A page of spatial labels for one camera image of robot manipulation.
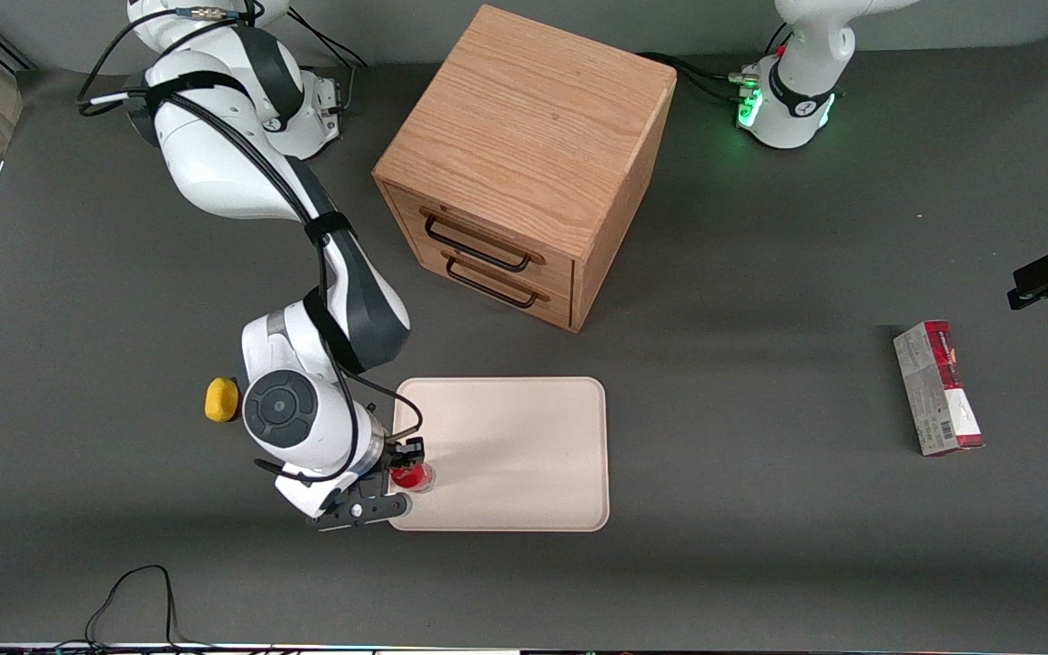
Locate red and grey carton box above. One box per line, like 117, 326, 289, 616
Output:
892, 319, 985, 458

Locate beige plastic tray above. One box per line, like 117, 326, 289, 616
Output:
388, 377, 610, 533

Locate wooden drawer front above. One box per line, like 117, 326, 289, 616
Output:
415, 246, 576, 329
394, 186, 577, 294

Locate black wire drawer handle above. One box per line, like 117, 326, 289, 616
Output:
421, 211, 535, 274
445, 257, 543, 309

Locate black left arm base cables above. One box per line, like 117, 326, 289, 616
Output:
638, 52, 761, 103

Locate black arm base cables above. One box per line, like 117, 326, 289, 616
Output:
287, 9, 370, 115
638, 52, 761, 103

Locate thin black loose cable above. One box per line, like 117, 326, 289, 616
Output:
55, 565, 216, 652

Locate wooden drawer cabinet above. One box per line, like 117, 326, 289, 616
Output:
372, 4, 678, 334

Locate black cable along right arm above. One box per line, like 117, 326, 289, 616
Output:
78, 0, 425, 483

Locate yellow lemon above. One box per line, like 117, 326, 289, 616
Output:
205, 377, 241, 423

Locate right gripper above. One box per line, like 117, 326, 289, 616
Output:
275, 438, 426, 532

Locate black right arm base cables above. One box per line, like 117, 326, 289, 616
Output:
287, 9, 370, 115

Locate red coke bottle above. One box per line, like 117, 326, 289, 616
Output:
389, 462, 437, 495

